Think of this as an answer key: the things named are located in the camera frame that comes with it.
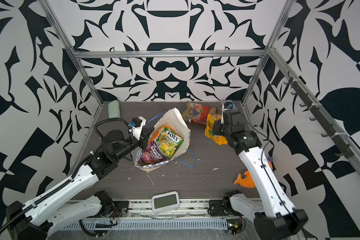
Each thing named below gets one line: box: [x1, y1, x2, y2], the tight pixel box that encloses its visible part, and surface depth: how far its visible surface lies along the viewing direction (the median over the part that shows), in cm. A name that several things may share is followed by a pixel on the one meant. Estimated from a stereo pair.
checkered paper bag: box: [131, 107, 191, 173], surface depth 79 cm
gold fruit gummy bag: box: [182, 101, 212, 125], surface depth 109 cm
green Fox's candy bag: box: [155, 125, 184, 160], surface depth 89 cm
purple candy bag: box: [138, 141, 165, 166], surface depth 89 cm
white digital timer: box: [151, 191, 181, 214], surface depth 74 cm
